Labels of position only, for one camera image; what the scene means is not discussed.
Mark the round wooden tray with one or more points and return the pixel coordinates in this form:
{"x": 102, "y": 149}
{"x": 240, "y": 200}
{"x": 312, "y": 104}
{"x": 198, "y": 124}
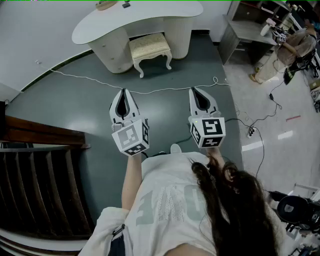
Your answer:
{"x": 103, "y": 5}

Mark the red floor tape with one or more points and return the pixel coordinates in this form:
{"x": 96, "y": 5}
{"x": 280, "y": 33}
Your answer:
{"x": 293, "y": 118}

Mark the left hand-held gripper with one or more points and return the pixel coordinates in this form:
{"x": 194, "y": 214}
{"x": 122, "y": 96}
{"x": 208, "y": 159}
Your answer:
{"x": 130, "y": 137}

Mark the small black box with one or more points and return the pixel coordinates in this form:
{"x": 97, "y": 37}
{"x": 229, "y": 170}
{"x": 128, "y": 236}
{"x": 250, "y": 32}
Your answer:
{"x": 126, "y": 5}

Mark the grey wooden shelf desk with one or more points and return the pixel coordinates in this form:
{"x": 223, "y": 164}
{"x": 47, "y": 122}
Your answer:
{"x": 247, "y": 30}

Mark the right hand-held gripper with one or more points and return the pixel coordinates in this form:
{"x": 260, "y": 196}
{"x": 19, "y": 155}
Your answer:
{"x": 210, "y": 130}

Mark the white curved bed rail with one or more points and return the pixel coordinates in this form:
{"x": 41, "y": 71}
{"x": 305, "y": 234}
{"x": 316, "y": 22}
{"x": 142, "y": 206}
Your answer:
{"x": 37, "y": 243}

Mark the black camera equipment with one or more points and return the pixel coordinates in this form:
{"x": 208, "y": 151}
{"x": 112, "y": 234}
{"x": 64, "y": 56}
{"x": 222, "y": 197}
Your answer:
{"x": 297, "y": 210}

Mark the cream upholstered stool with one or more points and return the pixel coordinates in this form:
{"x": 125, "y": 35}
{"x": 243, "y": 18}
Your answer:
{"x": 148, "y": 46}

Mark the person's left forearm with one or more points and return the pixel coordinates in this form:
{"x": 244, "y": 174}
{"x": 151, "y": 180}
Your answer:
{"x": 130, "y": 180}

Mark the person's right forearm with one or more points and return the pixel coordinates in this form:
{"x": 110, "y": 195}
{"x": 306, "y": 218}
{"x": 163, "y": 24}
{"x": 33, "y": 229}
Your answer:
{"x": 216, "y": 157}

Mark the person's right white shoe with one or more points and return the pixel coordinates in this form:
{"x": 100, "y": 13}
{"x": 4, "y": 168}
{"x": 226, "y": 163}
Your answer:
{"x": 175, "y": 148}

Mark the white power strip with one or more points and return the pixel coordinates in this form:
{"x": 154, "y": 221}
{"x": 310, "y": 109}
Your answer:
{"x": 251, "y": 132}

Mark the white curved vanity desk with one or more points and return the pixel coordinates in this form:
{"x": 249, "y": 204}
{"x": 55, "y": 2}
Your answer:
{"x": 130, "y": 20}

